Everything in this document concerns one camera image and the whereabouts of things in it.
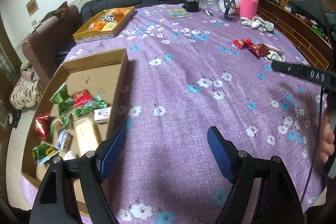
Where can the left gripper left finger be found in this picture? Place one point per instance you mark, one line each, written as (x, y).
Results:
(108, 153)

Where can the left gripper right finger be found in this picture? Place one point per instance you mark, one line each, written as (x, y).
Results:
(224, 152)

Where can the red sesame candy packet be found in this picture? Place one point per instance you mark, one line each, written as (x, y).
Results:
(82, 97)

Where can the person's right hand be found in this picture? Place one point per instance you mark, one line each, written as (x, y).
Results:
(327, 138)

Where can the yellow biscuit packet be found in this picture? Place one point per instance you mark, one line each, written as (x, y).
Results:
(87, 134)

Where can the white blue snack packet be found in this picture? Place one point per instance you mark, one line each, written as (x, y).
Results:
(102, 115)

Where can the shallow cardboard box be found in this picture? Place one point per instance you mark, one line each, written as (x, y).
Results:
(84, 108)

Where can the red candy wrappers pile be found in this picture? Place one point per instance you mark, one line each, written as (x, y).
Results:
(260, 50)

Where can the green yellow snack packet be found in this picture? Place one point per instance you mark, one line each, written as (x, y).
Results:
(43, 153)

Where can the shiny red snack packet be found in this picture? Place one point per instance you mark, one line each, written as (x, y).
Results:
(42, 126)

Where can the white cotton gloves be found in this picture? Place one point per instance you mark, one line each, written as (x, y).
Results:
(257, 23)

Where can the purple floral tablecloth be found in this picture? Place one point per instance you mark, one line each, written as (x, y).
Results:
(168, 81)

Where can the patterned blanket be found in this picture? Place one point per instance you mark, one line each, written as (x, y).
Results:
(27, 92)

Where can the pink knit covered bottle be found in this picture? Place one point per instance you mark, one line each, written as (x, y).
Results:
(248, 8)

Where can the brown armchair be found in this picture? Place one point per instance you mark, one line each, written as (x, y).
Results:
(49, 43)

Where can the black phone stand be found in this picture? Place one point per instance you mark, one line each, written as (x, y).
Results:
(229, 4)

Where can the yellow snack tray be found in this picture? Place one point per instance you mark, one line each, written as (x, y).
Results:
(106, 24)

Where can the small green booklet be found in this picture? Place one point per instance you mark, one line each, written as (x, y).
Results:
(178, 13)

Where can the black square container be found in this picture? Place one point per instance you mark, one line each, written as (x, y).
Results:
(191, 6)

